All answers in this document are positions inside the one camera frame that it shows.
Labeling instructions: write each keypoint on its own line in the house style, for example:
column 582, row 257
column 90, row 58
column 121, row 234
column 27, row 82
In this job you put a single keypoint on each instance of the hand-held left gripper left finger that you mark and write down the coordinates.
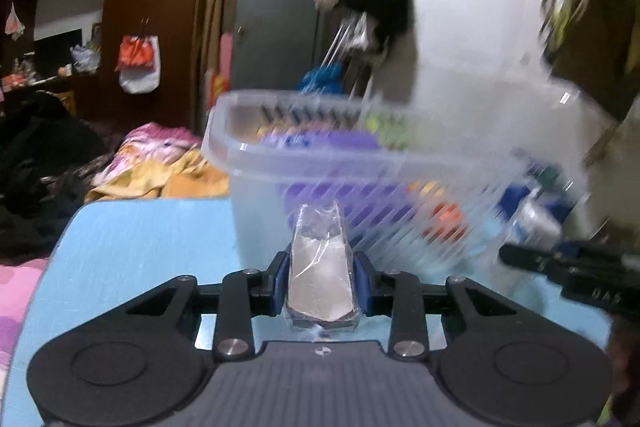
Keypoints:
column 281, row 281

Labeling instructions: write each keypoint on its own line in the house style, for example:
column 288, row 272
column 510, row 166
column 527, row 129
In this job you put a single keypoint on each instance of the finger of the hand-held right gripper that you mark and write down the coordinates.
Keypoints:
column 530, row 257
column 597, row 294

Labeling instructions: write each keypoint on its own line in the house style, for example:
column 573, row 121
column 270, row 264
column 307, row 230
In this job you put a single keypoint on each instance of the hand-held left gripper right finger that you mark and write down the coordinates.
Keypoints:
column 361, row 283

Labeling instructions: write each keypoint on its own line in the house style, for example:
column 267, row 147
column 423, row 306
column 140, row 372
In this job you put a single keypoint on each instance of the clear pink packet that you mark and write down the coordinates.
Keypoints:
column 320, row 272

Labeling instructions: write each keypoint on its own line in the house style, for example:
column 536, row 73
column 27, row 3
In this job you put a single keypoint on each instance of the clear plastic basket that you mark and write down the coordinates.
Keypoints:
column 380, row 167

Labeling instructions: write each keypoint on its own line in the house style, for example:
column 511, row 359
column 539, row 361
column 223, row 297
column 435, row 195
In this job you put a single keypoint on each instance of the blue and white packet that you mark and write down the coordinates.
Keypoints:
column 532, row 219

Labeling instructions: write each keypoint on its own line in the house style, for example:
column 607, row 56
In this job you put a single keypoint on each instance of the orange packet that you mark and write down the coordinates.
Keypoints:
column 445, row 217

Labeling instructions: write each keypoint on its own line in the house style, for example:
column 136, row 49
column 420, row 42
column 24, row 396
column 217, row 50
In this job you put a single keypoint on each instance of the yellow cloth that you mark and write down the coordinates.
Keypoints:
column 195, row 182

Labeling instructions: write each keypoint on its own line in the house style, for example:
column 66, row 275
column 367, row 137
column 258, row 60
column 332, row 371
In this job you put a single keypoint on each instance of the purple packet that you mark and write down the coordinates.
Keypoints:
column 320, row 141

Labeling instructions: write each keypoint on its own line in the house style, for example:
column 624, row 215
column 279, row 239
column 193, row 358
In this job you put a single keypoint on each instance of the green packet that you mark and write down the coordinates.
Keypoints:
column 395, row 127

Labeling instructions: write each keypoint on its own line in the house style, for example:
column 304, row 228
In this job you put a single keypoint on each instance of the pink floral blanket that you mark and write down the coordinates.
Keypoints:
column 150, row 142

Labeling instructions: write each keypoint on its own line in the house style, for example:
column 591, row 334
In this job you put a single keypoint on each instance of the blue duster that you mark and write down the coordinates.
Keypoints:
column 322, row 78

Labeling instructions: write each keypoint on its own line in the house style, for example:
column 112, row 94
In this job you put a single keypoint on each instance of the pink board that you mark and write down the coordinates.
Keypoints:
column 226, row 62

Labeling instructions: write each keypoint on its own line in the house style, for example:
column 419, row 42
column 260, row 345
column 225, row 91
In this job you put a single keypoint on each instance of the olive brown cloth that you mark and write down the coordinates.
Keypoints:
column 610, row 17

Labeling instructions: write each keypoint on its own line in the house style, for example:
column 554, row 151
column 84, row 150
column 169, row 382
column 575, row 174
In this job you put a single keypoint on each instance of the white cabinet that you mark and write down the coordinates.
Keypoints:
column 475, row 7

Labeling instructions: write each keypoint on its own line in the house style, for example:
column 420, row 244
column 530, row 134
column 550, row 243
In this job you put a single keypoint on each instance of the white and red hanging bag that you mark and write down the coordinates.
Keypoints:
column 139, row 67

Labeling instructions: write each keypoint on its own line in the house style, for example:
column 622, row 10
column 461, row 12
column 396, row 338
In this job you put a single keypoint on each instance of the grey door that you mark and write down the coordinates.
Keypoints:
column 275, row 17

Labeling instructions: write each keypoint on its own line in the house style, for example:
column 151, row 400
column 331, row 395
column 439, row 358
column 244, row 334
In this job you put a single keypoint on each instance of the pink checked bedsheet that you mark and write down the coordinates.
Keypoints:
column 17, row 307

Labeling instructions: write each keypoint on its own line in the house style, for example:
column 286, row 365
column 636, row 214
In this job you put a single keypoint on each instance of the black clothes pile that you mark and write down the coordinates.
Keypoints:
column 45, row 157

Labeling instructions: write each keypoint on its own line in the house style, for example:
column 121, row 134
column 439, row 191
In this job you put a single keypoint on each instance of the black hanging cloth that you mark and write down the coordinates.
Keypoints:
column 385, row 2

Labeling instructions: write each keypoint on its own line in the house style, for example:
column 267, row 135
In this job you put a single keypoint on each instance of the white plastic bag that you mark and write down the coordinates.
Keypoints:
column 85, row 58

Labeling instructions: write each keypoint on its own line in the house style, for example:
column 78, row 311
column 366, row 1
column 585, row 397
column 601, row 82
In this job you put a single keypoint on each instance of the small hanging plastic bag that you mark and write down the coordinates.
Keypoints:
column 14, row 23

